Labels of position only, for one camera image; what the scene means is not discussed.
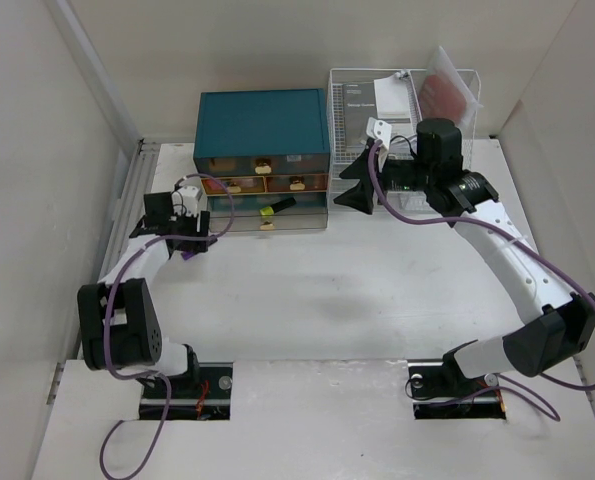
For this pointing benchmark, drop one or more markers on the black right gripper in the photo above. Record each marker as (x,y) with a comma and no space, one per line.
(360,196)

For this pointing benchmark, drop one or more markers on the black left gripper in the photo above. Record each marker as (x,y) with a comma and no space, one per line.
(197,225)

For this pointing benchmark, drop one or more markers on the black purple highlighter marker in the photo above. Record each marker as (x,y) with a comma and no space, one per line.
(189,256)

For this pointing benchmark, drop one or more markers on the grey Canon setup guide booklet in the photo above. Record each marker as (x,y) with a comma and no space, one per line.
(388,98)

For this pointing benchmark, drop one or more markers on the pink yellow highlighter marker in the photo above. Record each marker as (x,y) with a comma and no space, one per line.
(279,206)

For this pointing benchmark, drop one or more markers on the teal drawer organizer box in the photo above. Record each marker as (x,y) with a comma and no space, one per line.
(254,148)

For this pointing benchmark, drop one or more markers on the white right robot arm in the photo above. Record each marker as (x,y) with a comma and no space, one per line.
(557,314)

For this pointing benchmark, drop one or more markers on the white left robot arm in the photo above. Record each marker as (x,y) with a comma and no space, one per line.
(117,317)

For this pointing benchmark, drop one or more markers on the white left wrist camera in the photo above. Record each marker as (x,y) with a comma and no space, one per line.
(188,201)

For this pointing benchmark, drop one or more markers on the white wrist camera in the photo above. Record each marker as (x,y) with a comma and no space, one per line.
(188,201)
(380,130)

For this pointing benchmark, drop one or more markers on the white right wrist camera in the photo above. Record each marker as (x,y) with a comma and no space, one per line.
(380,130)

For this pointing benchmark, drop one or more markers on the white wire mesh file rack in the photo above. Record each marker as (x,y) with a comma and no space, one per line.
(404,200)

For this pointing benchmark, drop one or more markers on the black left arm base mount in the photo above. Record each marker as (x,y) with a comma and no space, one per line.
(206,398)

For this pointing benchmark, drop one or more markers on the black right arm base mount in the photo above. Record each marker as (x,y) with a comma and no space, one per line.
(439,392)

